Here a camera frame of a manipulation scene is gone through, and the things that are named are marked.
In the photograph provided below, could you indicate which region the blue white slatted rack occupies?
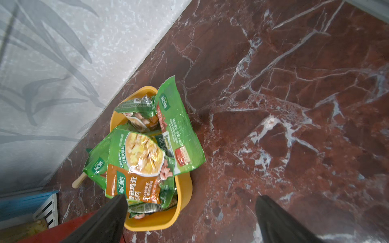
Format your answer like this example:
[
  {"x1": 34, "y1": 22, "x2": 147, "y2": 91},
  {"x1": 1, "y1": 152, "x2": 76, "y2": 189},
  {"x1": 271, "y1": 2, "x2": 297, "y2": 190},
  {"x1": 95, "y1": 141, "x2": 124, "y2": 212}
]
[{"x1": 1, "y1": 191, "x2": 59, "y2": 230}]

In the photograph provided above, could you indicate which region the green soup packet front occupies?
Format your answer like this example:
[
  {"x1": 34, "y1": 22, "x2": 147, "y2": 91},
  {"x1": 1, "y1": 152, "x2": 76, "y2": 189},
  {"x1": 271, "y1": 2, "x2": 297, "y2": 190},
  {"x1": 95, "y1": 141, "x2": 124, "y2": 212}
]
[{"x1": 105, "y1": 128, "x2": 175, "y2": 208}]

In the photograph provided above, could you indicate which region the green toy rake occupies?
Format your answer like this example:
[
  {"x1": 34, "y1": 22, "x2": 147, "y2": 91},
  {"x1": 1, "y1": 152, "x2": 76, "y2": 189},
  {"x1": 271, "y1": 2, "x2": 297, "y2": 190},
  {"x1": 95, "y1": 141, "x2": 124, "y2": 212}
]
[{"x1": 72, "y1": 172, "x2": 88, "y2": 189}]

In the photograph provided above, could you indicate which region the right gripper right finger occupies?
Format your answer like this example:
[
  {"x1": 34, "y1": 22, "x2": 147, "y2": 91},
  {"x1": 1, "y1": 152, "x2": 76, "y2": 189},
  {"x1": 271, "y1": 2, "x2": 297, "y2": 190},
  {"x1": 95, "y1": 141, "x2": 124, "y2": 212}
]
[{"x1": 255, "y1": 195, "x2": 323, "y2": 243}]

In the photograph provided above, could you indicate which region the red paper bag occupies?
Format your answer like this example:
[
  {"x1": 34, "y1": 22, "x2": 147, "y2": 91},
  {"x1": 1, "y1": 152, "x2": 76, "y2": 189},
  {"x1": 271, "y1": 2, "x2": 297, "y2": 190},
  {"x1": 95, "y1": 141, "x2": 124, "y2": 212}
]
[{"x1": 16, "y1": 209, "x2": 125, "y2": 243}]

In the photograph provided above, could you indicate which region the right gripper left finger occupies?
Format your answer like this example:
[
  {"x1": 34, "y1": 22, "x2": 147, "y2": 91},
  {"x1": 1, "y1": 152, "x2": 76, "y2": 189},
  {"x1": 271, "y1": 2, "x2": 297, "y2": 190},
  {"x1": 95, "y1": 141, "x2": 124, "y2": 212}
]
[{"x1": 63, "y1": 194, "x2": 128, "y2": 243}]

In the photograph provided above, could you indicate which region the yellow plastic bowl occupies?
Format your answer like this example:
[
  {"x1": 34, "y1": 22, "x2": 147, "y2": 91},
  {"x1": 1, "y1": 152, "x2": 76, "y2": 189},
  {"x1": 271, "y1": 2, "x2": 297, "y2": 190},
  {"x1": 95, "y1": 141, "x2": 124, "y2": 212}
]
[{"x1": 109, "y1": 86, "x2": 193, "y2": 232}]

